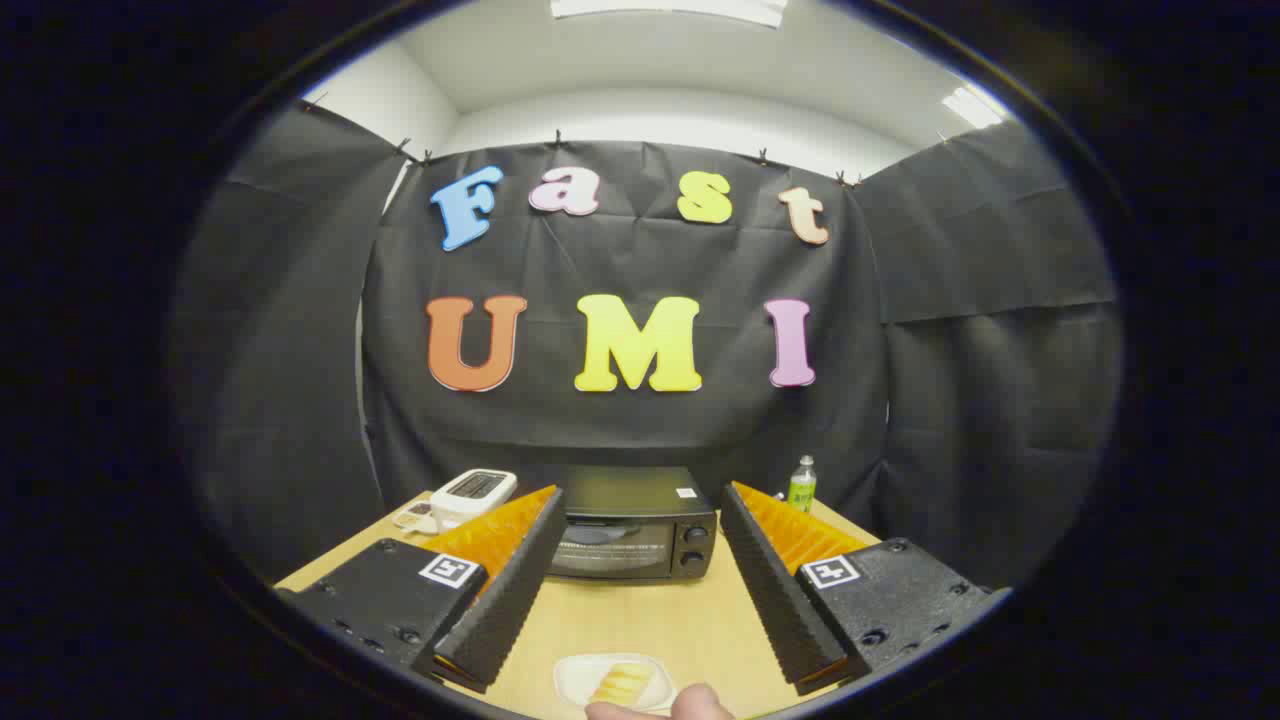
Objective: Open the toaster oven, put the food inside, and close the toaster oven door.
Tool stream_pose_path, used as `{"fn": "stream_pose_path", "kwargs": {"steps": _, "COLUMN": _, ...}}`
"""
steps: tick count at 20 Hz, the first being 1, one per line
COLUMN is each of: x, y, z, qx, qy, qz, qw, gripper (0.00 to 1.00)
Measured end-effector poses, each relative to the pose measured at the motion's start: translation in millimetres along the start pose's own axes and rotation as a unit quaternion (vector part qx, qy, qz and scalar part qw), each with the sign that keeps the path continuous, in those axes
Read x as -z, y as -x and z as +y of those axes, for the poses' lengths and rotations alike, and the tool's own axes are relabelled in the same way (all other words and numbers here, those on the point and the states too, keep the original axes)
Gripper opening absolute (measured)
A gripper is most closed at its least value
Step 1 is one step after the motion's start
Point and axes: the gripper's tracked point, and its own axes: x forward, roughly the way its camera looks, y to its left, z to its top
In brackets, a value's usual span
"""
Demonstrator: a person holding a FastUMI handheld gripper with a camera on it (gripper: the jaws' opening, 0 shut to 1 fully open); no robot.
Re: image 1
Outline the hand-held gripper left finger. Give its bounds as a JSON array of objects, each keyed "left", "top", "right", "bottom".
[{"left": 275, "top": 485, "right": 569, "bottom": 694}]

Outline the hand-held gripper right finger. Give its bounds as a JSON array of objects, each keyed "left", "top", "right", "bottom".
[{"left": 720, "top": 481, "right": 1011, "bottom": 697}]

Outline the golden ridged bread roll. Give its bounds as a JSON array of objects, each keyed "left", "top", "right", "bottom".
[{"left": 588, "top": 662, "right": 656, "bottom": 708}]

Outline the black toaster oven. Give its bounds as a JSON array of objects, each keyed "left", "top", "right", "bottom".
[{"left": 545, "top": 466, "right": 719, "bottom": 584}]

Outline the white pop-up toaster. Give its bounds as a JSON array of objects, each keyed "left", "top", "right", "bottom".
[{"left": 430, "top": 469, "right": 518, "bottom": 529}]

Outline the white rectangular plate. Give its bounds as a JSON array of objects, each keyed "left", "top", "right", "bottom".
[{"left": 553, "top": 653, "right": 677, "bottom": 713}]

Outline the small ceiling light panel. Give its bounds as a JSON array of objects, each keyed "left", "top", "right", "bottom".
[{"left": 940, "top": 85, "right": 1006, "bottom": 129}]

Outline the long ceiling light panel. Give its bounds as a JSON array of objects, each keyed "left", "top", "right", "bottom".
[{"left": 550, "top": 0, "right": 788, "bottom": 28}]

